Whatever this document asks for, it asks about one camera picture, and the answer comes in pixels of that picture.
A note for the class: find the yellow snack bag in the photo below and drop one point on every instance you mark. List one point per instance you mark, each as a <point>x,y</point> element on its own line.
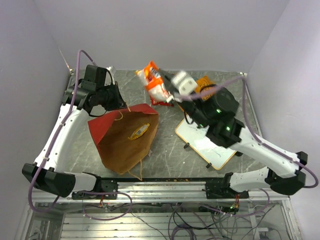
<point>140,131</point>

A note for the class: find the small whiteboard yellow frame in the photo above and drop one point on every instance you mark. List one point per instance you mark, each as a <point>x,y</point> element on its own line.
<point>215,156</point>

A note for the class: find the red noodle snack bag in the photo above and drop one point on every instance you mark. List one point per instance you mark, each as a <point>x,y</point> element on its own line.
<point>155,102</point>

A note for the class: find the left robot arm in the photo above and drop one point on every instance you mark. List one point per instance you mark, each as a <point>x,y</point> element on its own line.
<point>97,88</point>

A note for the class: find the aluminium rail frame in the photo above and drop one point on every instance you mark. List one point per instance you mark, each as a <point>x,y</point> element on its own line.
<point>162,210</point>

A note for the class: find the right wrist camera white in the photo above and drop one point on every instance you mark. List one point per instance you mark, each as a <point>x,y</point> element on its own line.
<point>181,86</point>

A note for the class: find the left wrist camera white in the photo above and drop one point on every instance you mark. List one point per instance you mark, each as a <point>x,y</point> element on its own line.
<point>110,75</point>

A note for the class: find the red paper bag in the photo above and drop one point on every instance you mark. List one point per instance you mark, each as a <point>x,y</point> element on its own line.
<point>110,134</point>

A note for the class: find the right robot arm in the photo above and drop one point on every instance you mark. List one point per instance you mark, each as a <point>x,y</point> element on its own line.
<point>215,108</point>

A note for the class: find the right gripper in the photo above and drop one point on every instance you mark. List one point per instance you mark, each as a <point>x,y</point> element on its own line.
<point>167,77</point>

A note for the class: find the orange chips bag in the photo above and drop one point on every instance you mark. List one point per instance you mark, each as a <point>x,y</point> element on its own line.
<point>204,84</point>

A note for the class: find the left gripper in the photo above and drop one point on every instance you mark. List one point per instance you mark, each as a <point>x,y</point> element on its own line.
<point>119,102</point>

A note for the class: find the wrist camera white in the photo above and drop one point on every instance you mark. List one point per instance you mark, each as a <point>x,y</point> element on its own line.
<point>181,86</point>
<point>110,75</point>

